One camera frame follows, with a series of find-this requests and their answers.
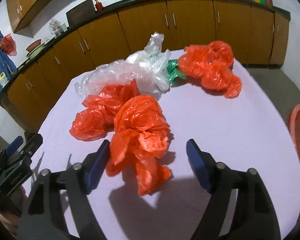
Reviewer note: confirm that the orange plastic bag front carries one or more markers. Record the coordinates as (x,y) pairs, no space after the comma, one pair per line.
(140,140)

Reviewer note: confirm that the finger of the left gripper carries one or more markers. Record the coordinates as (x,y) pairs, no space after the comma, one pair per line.
(14,145)

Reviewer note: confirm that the glass jar on counter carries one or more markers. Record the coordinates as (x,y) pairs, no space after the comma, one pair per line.
(57,28)

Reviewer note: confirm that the clear crinkled plastic bag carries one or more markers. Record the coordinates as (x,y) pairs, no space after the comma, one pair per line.
(112,74)

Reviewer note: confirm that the dark cutting board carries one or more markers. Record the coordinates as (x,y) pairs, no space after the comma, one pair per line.
(80,13)

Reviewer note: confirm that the orange plastic bag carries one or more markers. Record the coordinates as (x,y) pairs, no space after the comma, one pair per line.
(212,65)
(97,118)
(140,140)

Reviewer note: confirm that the red bag hanging on wall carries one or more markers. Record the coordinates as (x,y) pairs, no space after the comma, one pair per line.
(8,45)

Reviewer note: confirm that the white translucent plastic bag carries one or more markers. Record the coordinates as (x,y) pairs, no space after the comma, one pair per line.
(154,61)

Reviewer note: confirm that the yellow blue card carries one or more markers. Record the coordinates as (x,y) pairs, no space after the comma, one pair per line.
(3,79)

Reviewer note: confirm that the dark green plastic bag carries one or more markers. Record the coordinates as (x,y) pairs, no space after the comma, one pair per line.
(173,71)

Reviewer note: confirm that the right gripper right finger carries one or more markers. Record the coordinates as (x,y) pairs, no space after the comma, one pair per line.
(213,176)

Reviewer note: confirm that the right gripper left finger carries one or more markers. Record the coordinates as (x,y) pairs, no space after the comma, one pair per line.
(91,169)

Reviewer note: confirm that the stacked bowls on counter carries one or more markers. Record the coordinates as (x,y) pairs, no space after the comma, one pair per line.
(34,49)

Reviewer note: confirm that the red bottle on counter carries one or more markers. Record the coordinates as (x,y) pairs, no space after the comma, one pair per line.
(99,6)

